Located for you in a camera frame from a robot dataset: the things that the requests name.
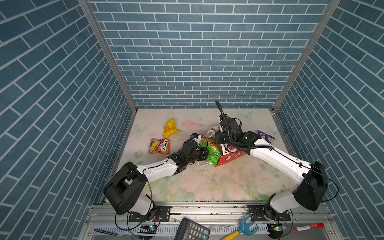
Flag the green snack packet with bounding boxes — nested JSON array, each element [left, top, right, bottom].
[[200, 139, 223, 166]]

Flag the red white paper gift bag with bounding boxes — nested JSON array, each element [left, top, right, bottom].
[[200, 126, 245, 167]]

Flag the purple snack packet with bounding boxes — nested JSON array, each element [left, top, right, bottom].
[[258, 130, 276, 144]]

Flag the yellow snack packet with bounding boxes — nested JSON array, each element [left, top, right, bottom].
[[163, 118, 181, 139]]

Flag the orange colourful snack packet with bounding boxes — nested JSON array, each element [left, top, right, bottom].
[[148, 138, 170, 155]]

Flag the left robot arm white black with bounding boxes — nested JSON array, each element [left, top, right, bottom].
[[103, 140, 209, 216]]

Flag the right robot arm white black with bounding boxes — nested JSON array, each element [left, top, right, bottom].
[[214, 130, 328, 220]]

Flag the black calculator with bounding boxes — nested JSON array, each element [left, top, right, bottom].
[[174, 218, 210, 240]]

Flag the blue yellow clamp tool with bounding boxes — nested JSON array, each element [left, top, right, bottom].
[[222, 215, 259, 240]]

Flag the red white marker pen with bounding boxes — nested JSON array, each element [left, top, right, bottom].
[[295, 223, 325, 232]]

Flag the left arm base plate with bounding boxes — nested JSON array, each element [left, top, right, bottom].
[[128, 206, 171, 223]]

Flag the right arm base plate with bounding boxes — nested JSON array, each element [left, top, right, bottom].
[[246, 205, 292, 222]]

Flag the aluminium front rail frame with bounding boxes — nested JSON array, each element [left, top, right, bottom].
[[79, 201, 342, 240]]

